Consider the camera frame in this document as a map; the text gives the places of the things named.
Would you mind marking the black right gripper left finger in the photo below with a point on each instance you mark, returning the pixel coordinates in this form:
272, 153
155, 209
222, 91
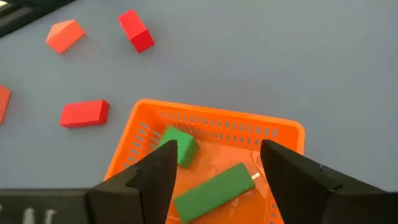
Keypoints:
140, 193

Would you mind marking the orange plastic basket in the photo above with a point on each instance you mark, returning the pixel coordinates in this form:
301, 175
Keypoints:
224, 155

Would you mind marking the green rectangular wooden block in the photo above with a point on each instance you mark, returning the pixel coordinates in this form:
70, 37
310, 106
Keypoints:
214, 193

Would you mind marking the green wooden cube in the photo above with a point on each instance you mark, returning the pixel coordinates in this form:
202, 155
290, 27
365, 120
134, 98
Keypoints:
186, 146

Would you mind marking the salmon triangular wooden block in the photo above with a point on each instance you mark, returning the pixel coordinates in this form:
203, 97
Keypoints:
63, 37

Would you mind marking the red rectangular wooden block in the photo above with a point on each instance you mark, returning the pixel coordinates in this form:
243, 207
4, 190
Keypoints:
136, 31
82, 113

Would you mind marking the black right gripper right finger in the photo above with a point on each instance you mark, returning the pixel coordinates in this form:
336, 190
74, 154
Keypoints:
311, 193

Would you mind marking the salmon rectangular wooden block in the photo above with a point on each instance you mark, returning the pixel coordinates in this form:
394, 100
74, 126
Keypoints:
3, 104

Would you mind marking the black metal table frame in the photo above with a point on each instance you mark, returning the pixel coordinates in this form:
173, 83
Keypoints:
18, 18

